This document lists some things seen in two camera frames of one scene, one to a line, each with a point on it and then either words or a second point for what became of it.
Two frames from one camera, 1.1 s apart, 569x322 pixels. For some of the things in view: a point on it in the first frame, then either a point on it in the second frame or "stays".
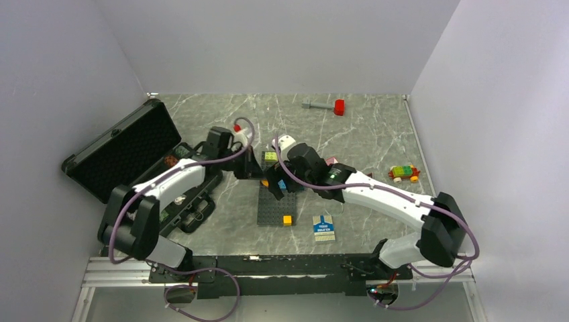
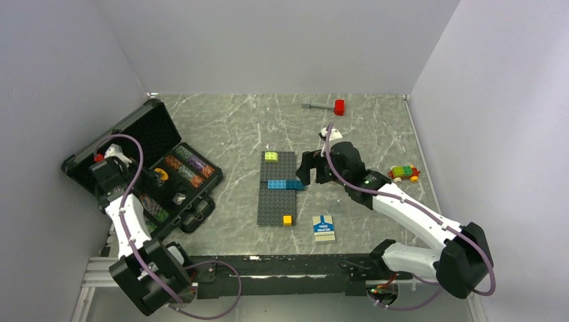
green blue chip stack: x=181 y=151 stays
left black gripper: x=250 y=168 -> x=124 y=169
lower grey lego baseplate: x=271 y=210 stays
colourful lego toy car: x=404 y=172 stays
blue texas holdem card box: x=323 y=228 stays
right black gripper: x=274 y=174 -> x=312 y=159
